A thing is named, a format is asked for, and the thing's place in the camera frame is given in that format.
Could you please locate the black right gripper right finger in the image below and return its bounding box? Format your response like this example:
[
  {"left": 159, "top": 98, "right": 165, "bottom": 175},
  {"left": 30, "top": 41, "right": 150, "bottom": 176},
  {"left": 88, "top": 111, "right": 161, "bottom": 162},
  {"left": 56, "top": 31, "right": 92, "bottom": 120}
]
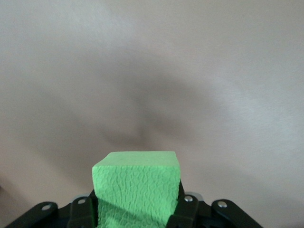
[{"left": 167, "top": 181, "right": 258, "bottom": 228}]

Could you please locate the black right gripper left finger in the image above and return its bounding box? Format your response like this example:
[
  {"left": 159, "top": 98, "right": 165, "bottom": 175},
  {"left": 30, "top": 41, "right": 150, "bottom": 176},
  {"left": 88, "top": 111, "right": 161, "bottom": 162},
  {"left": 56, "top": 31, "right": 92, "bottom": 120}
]
[{"left": 3, "top": 189, "right": 98, "bottom": 228}]

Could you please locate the green foam cube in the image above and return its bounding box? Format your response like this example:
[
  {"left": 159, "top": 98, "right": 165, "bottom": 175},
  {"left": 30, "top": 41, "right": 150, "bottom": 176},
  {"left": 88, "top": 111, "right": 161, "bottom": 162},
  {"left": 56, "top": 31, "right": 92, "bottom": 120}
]
[{"left": 92, "top": 151, "right": 181, "bottom": 228}]

